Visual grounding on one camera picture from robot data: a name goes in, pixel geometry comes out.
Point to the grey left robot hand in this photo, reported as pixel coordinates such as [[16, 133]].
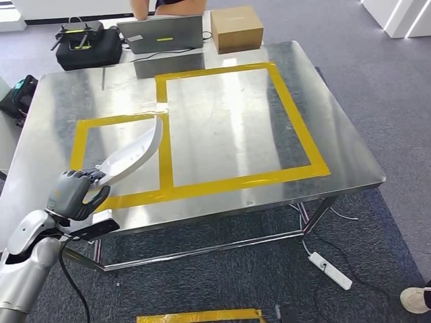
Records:
[[67, 196]]

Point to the white curved car part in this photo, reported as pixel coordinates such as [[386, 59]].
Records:
[[134, 154]]

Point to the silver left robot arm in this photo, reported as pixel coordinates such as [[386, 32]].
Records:
[[30, 258]]

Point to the yellow tape on workbench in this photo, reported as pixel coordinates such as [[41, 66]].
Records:
[[164, 156]]

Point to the stainless steel workbench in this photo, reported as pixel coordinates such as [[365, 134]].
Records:
[[235, 125]]

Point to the white side desk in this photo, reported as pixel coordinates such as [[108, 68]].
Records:
[[7, 142]]

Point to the black backpack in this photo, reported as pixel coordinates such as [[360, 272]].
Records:
[[23, 100]]

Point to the black carry case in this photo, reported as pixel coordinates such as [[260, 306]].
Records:
[[90, 55]]

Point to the grey laptop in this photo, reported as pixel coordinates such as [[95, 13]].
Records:
[[161, 35]]

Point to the yellow floor tape outline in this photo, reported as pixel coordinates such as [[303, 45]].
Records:
[[201, 316]]

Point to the person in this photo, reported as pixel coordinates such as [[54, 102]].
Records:
[[182, 8], [414, 299]]

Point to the brown cardboard box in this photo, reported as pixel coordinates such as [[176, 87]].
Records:
[[235, 35]]

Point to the white power strip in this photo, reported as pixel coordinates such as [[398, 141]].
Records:
[[330, 270]]

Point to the white display plinth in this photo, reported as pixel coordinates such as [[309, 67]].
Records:
[[397, 18]]

